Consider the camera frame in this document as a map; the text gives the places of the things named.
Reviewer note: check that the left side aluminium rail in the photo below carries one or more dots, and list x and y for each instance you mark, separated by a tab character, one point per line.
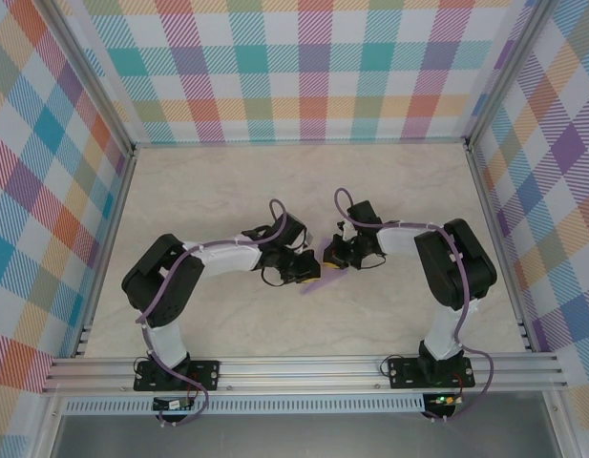
105	253

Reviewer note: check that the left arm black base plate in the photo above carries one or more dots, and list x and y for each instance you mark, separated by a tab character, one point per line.
205	374

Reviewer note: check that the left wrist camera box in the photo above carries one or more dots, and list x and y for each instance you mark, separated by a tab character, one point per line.
291	230

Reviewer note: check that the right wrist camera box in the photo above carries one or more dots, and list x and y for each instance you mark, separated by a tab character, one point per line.
364	213

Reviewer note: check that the purple paper sheet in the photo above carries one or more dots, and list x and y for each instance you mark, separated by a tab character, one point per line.
322	285

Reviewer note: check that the aluminium frame post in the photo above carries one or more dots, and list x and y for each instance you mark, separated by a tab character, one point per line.
510	71
90	74

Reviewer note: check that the aluminium mounting rail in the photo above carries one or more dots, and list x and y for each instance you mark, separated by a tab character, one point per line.
299	372

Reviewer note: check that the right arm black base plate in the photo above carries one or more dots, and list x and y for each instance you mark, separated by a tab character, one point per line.
404	374

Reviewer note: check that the right side aluminium rail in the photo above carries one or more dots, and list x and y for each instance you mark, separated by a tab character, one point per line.
502	253

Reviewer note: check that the right aluminium frame post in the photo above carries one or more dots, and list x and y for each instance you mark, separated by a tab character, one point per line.
510	71

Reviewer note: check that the left aluminium frame post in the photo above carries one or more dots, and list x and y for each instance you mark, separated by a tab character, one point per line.
90	74

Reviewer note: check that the grey metal panel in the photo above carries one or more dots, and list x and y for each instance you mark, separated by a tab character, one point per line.
299	439

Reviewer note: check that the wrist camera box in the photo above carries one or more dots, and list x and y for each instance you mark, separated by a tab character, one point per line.
291	230
364	213

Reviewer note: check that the aluminium rail along checked wall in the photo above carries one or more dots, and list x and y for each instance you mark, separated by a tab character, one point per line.
299	141

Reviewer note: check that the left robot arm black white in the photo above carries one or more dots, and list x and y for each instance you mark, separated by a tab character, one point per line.
167	341

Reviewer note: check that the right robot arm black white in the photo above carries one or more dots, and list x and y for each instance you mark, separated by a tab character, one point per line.
444	336

